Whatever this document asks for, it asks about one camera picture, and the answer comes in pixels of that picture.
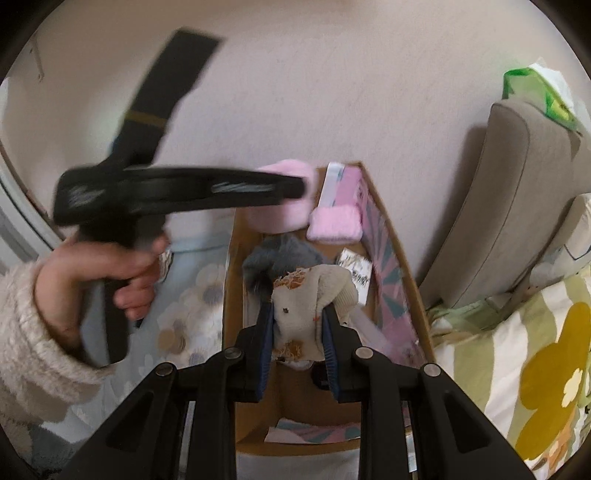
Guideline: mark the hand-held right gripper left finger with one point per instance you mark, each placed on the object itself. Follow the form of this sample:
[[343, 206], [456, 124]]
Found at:
[[264, 341]]

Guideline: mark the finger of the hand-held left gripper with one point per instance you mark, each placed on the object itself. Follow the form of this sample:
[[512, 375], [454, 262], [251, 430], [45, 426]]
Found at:
[[221, 187]]

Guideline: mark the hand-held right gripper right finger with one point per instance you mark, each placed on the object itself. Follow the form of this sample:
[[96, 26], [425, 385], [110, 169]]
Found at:
[[330, 350]]

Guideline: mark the small black object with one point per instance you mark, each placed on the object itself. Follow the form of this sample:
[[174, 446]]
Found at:
[[318, 374]]

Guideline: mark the cream bear print socks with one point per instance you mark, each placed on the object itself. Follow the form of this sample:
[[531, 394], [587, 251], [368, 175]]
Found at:
[[298, 309]]

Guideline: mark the pink fuzzy cuff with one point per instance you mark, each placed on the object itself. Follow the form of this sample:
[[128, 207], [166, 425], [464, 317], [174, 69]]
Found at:
[[334, 225], [281, 217]]

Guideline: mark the pink patterned cardboard box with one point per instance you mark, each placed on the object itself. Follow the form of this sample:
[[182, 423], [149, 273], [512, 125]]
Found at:
[[286, 406]]

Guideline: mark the small printed tissue packet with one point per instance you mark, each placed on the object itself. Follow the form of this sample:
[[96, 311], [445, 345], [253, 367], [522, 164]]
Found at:
[[355, 273]]

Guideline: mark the grey fuzzy slipper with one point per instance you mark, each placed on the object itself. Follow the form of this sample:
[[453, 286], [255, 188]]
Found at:
[[281, 258]]

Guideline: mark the person's left forearm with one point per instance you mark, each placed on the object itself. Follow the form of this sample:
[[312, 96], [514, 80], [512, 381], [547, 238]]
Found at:
[[32, 360]]

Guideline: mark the person's left hand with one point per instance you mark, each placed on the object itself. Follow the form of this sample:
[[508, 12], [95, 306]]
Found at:
[[87, 277]]

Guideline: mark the white cabinet door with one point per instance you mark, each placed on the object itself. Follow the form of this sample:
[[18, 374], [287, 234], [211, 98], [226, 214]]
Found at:
[[23, 221]]

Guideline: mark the grey cushion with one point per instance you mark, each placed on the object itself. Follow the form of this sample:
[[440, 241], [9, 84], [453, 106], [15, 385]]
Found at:
[[512, 198]]

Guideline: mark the green tissue pack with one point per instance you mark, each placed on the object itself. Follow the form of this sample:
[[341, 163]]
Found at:
[[535, 90]]

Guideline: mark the white wall bracket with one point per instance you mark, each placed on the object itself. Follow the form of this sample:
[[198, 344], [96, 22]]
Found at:
[[37, 60]]

